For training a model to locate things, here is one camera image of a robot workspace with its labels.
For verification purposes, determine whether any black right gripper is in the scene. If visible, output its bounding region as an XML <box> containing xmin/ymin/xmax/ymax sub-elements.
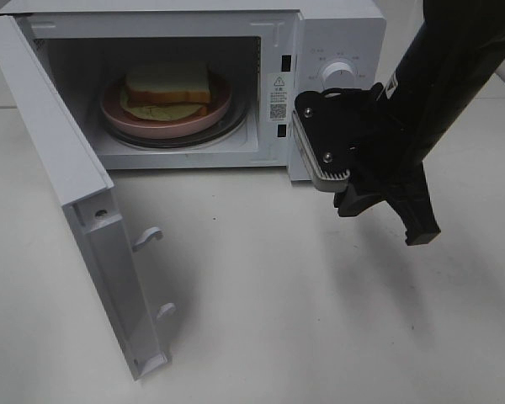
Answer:
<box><xmin>333</xmin><ymin>84</ymin><xmax>441</xmax><ymax>246</ymax></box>

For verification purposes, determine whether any toast sandwich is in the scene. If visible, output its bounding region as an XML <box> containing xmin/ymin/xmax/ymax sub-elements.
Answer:
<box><xmin>124</xmin><ymin>61</ymin><xmax>211</xmax><ymax>107</ymax></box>

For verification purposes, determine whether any pink plate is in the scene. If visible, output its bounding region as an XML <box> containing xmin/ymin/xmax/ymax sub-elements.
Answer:
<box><xmin>100</xmin><ymin>73</ymin><xmax>232</xmax><ymax>140</ymax></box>

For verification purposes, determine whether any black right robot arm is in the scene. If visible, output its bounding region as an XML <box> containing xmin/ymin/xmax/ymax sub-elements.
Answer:
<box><xmin>333</xmin><ymin>1</ymin><xmax>505</xmax><ymax>246</ymax></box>

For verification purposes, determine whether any upper white dial knob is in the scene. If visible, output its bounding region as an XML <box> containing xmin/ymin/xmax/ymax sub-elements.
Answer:
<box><xmin>321</xmin><ymin>61</ymin><xmax>356</xmax><ymax>88</ymax></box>

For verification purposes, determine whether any white microwave oven body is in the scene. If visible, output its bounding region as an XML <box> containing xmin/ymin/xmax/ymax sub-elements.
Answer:
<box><xmin>0</xmin><ymin>1</ymin><xmax>385</xmax><ymax>181</ymax></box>

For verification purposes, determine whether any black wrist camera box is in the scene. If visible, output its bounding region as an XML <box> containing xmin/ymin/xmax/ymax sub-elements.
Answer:
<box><xmin>292</xmin><ymin>83</ymin><xmax>383</xmax><ymax>194</ymax></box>

